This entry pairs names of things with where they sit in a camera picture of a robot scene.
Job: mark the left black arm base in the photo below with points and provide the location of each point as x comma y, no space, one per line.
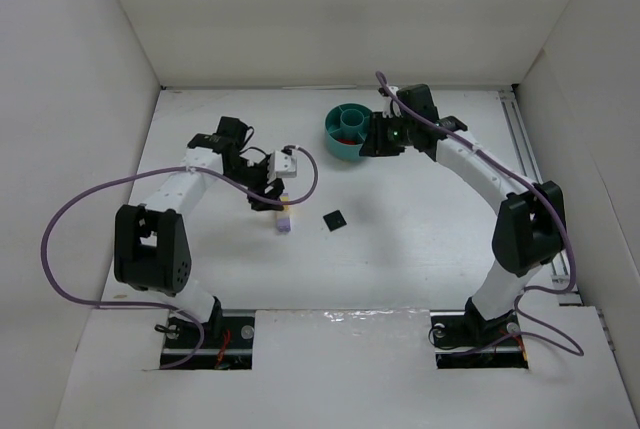
231,350

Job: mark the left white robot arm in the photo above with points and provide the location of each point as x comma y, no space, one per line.
151,250

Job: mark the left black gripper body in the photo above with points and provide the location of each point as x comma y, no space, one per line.
265,194

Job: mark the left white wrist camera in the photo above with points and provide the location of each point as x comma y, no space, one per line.
281,164

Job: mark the lavender lego brick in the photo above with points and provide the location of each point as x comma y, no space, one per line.
283,223

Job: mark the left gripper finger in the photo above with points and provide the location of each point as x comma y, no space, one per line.
272,191
261,206

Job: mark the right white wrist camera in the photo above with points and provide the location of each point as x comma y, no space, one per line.
390,108

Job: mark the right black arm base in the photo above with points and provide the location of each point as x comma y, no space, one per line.
457,346

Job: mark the teal round divided container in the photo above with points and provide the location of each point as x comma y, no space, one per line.
349,121

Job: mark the red lego brick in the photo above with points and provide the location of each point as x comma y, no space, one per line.
350,142

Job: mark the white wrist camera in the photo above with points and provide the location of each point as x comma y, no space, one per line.
390,108
281,164

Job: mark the black flat lego plate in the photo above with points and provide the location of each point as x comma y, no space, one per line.
334,220

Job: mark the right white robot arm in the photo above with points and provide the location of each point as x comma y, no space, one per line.
530,230

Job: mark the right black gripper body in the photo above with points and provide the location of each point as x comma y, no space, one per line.
376,134

